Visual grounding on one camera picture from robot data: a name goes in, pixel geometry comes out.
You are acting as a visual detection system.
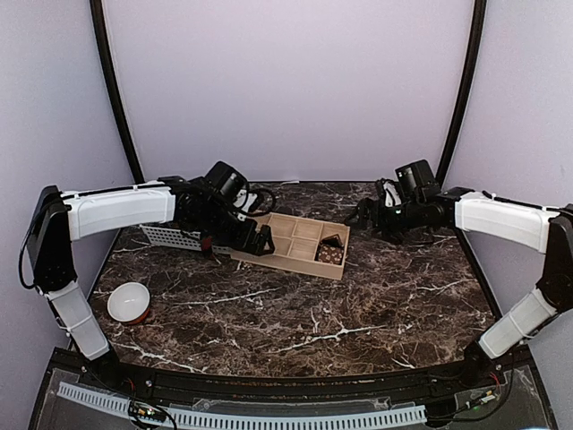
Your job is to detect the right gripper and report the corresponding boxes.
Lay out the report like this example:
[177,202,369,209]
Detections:
[346,197,425,245]

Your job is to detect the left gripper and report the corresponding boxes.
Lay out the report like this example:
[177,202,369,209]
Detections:
[192,200,273,254]

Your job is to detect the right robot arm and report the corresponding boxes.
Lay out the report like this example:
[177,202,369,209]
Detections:
[344,187,572,389]

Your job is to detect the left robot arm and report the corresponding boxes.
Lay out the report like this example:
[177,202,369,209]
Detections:
[19,172,275,391]

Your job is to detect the wooden compartment tray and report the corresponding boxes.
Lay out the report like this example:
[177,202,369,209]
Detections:
[230,212,350,280]

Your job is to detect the rolled dark tie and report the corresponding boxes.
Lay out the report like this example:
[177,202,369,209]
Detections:
[321,234,344,248]

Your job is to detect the rolled brown patterned tie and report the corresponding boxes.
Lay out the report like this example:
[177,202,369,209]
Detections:
[315,244,345,265]

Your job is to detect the white perforated basket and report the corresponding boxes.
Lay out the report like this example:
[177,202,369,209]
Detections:
[140,225,202,252]

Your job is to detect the white orange bowl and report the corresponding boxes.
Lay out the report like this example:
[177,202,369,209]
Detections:
[107,282,150,325]

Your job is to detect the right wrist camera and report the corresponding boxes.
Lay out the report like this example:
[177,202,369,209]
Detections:
[395,159,441,202]

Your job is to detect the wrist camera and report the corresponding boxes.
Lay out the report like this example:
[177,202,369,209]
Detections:
[205,161,248,200]
[395,159,441,202]

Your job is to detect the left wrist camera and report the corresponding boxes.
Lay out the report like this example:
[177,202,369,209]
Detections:
[205,161,248,200]

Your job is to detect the black front rail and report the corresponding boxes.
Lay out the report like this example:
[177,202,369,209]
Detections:
[42,348,541,406]

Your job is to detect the right black frame post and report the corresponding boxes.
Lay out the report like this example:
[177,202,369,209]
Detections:
[436,0,487,185]

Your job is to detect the black frame post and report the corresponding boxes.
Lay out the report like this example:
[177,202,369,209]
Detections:
[89,0,144,184]
[436,0,487,185]

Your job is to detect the grey cable duct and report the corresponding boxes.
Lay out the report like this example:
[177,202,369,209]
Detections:
[56,382,427,429]

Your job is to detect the left black frame post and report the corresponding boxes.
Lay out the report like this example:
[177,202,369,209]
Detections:
[89,0,144,184]

